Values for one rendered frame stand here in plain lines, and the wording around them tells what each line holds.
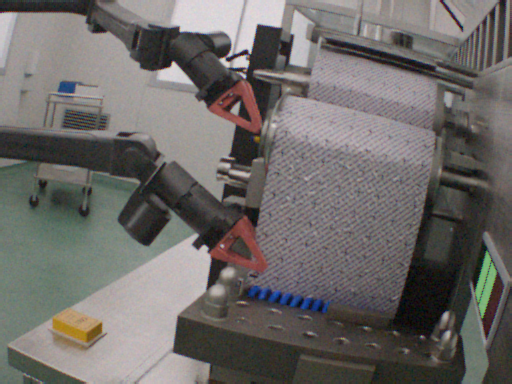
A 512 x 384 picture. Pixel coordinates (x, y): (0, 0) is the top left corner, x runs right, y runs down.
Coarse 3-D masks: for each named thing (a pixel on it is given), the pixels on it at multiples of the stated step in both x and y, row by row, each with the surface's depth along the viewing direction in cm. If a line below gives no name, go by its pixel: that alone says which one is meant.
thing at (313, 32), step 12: (312, 24) 130; (312, 36) 131; (324, 36) 131; (336, 36) 130; (348, 36) 130; (360, 36) 129; (372, 48) 130; (384, 48) 129; (396, 48) 128; (408, 60) 135; (420, 60) 134; (432, 60) 126; (444, 60) 126; (456, 72) 133; (468, 72) 125
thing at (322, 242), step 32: (288, 192) 105; (320, 192) 104; (352, 192) 103; (288, 224) 106; (320, 224) 105; (352, 224) 104; (384, 224) 103; (416, 224) 101; (288, 256) 106; (320, 256) 105; (352, 256) 104; (384, 256) 103; (288, 288) 107; (320, 288) 106; (352, 288) 105; (384, 288) 104
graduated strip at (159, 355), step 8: (168, 344) 111; (160, 352) 107; (168, 352) 108; (152, 360) 103; (160, 360) 103; (144, 368) 99; (152, 368) 99; (128, 376) 94; (136, 376) 95; (144, 376) 96
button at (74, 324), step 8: (64, 312) 106; (72, 312) 107; (56, 320) 102; (64, 320) 103; (72, 320) 104; (80, 320) 105; (88, 320) 106; (96, 320) 107; (56, 328) 102; (64, 328) 102; (72, 328) 101; (80, 328) 102; (88, 328) 103; (96, 328) 105; (72, 336) 102; (80, 336) 101; (88, 336) 102; (96, 336) 105
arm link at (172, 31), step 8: (152, 24) 115; (160, 24) 115; (168, 24) 116; (168, 32) 114; (176, 32) 116; (184, 32) 118; (200, 32) 123; (208, 32) 119; (216, 32) 120; (224, 32) 122; (168, 40) 115; (208, 40) 117; (216, 40) 118; (224, 40) 120; (216, 48) 118; (224, 48) 120; (160, 56) 116; (168, 56) 117; (224, 56) 122; (144, 64) 118; (160, 64) 116; (168, 64) 118
